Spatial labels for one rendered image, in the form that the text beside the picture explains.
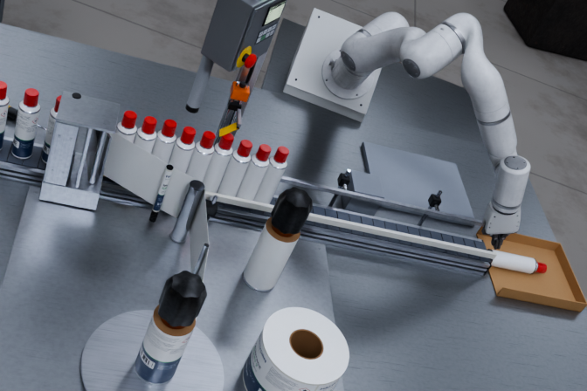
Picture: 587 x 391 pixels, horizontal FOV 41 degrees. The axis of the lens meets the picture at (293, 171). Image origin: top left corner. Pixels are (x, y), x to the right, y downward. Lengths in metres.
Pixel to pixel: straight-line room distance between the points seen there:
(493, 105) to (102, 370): 1.13
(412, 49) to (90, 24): 2.59
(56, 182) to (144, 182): 0.21
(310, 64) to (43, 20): 1.91
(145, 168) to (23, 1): 2.56
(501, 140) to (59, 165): 1.13
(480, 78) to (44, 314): 1.17
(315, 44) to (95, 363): 1.51
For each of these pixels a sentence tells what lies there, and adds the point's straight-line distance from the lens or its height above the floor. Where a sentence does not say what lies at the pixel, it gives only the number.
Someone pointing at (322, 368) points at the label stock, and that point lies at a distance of 1.71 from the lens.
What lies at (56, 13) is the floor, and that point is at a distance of 4.39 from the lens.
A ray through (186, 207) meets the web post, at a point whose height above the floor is 1.00.
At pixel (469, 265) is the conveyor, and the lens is 2.43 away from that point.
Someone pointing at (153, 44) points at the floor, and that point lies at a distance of 4.35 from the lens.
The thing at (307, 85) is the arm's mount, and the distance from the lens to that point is 2.76.
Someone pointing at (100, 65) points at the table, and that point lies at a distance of 2.61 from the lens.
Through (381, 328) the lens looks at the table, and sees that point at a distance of 2.13.
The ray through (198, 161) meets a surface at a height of 1.01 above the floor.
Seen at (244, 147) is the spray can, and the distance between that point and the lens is 2.04.
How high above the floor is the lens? 2.31
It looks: 37 degrees down
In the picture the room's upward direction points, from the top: 25 degrees clockwise
